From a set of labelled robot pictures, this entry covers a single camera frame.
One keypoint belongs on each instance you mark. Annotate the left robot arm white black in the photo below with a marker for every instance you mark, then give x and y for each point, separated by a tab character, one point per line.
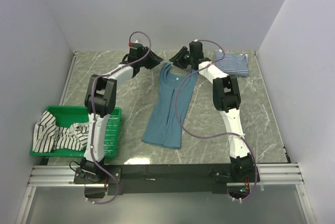
100	102

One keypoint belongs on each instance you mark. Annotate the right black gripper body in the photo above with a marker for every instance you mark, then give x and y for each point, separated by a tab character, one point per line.
191	58

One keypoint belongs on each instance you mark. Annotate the black white striped tank top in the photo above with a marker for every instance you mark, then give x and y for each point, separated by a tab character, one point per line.
48	136

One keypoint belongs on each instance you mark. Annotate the green plastic basket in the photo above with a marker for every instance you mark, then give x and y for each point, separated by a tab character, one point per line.
66	115

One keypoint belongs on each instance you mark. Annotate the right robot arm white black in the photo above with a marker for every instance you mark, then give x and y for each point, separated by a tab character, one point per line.
226	100

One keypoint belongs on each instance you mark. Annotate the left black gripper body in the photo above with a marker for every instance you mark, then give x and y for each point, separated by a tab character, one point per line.
144	61

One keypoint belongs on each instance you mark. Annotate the plain blue tank top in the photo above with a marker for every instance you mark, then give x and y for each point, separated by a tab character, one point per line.
174	96

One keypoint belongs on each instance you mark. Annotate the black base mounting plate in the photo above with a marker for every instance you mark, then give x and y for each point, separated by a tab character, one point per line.
172	178

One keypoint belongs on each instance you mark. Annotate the aluminium rail frame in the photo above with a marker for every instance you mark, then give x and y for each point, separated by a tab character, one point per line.
271	174

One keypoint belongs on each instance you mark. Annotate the blue white striped tank top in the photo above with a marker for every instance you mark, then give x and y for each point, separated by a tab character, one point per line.
232	64

